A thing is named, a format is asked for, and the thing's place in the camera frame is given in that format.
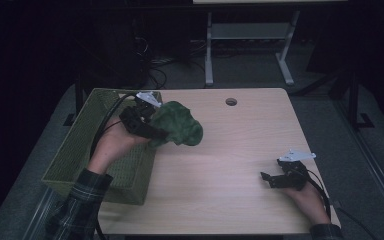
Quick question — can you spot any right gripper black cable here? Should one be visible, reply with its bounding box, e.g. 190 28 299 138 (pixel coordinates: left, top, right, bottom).
305 169 333 222

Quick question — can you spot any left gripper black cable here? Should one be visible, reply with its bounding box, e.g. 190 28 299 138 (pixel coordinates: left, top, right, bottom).
89 93 138 240

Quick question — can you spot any silver floor rail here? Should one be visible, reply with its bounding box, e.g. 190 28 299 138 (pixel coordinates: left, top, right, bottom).
22 186 63 240
333 99 384 231

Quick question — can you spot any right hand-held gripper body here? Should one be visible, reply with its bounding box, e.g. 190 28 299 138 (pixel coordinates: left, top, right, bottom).
276 149 317 192

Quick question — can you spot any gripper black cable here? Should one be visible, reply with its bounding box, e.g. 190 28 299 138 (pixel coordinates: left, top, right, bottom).
89 93 138 240
305 169 333 222

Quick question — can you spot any thin black cable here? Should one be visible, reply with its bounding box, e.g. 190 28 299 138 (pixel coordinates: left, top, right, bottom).
335 206 378 240

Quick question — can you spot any black metal stand leg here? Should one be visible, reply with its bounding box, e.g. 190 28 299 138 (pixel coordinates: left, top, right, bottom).
346 68 375 130
63 74 85 127

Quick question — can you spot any green knitted garment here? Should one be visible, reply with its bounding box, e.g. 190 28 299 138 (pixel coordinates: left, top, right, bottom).
148 100 204 148

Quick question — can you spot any person's right hand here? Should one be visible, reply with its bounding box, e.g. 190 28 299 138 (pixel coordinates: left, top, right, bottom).
281 182 331 227

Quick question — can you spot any green woven basket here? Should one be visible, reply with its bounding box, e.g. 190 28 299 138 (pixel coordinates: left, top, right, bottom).
41 87 164 206

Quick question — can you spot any person's left hand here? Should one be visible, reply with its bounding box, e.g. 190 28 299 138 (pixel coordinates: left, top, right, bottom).
86 116 151 175

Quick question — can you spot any grey metal stand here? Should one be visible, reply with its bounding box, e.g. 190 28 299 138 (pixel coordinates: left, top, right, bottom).
203 9 301 88

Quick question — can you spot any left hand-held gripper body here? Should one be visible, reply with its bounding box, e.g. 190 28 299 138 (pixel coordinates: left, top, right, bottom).
119 91 163 136

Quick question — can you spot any tangle of black cables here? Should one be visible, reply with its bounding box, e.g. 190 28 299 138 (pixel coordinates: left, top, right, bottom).
133 34 208 90

